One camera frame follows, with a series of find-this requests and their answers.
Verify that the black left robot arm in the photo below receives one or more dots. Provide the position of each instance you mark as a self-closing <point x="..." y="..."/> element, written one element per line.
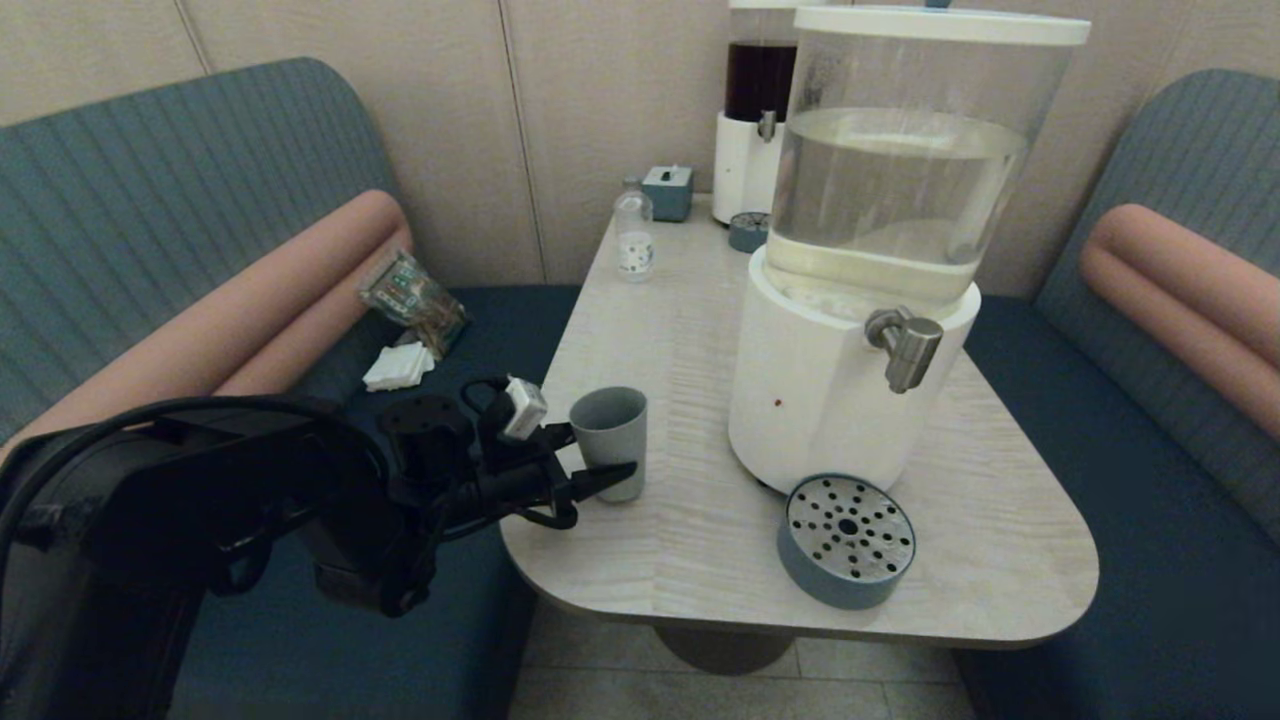
<point x="120" y="520"/>

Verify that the white napkin stack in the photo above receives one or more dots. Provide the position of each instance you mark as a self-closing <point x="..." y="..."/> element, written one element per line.
<point x="398" y="368"/>

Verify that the small steel dispenser tap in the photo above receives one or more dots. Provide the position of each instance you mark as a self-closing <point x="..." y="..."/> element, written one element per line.
<point x="767" y="127"/>

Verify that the small blue drip tray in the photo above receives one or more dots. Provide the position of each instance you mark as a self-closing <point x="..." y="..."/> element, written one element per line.
<point x="745" y="235"/>

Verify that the large clear water dispenser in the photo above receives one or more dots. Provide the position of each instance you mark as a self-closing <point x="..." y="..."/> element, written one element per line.
<point x="810" y="400"/>

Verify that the grey-blue ribbed sofa backrest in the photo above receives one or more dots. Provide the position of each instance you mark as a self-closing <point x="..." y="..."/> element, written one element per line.
<point x="150" y="190"/>
<point x="1200" y="155"/>

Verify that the dark drink dispenser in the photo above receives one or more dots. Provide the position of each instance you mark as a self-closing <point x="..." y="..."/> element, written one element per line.
<point x="740" y="168"/>

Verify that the dark round table pedestal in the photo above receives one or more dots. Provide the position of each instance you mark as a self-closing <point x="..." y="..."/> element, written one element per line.
<point x="725" y="652"/>

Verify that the clear plastic bottle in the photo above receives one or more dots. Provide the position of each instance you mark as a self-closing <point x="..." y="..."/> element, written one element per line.
<point x="634" y="252"/>

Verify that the green snack package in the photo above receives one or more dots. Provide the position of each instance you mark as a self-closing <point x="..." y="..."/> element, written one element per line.
<point x="413" y="297"/>

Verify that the small white dispenser lid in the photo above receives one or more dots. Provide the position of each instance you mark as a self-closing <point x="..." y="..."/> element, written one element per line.
<point x="765" y="4"/>

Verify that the teal tissue box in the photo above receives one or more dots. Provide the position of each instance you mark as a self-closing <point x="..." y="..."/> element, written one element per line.
<point x="668" y="195"/>

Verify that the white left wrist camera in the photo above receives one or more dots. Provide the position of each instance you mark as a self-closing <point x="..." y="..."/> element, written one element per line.
<point x="525" y="408"/>

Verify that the large steel dispenser tap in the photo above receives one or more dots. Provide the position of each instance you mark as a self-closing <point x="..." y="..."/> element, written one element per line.
<point x="908" y="350"/>

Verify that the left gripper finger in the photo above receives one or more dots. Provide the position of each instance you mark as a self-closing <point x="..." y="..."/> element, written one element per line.
<point x="600" y="480"/>
<point x="558" y="436"/>

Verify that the large white dispenser lid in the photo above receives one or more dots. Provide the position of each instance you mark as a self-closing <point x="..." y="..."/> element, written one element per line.
<point x="930" y="25"/>

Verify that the large blue perforated drip tray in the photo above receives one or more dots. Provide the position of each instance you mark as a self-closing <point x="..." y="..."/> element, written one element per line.
<point x="847" y="530"/>

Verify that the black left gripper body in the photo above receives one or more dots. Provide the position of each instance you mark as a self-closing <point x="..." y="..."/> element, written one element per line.
<point x="470" y="480"/>

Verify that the grey plastic cup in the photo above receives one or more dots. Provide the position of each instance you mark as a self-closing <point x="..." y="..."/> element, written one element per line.
<point x="610" y="430"/>

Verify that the dark blue seat cushion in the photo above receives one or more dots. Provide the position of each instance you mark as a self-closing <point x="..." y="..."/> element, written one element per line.
<point x="300" y="660"/>
<point x="1150" y="560"/>

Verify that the pink bolster cushion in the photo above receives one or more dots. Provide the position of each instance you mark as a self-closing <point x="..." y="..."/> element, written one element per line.
<point x="250" y="320"/>
<point x="1180" y="287"/>

